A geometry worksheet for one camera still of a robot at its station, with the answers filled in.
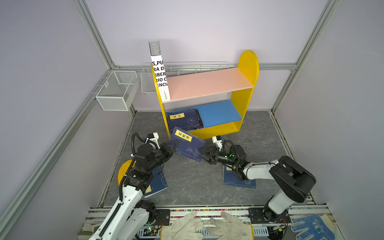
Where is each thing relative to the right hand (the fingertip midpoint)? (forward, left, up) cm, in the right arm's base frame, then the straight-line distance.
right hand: (199, 154), depth 75 cm
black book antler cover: (+25, +7, -1) cm, 26 cm away
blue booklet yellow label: (+25, +7, -1) cm, 26 cm away
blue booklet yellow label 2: (-8, +24, -20) cm, 32 cm away
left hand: (+2, +9, +7) cm, 12 cm away
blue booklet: (+4, +5, +3) cm, 7 cm away
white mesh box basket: (+47, +55, +5) cm, 73 cm away
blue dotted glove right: (-28, -58, -20) cm, 68 cm away
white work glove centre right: (-29, -17, -20) cm, 39 cm away
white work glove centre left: (-29, +7, -19) cm, 36 cm away
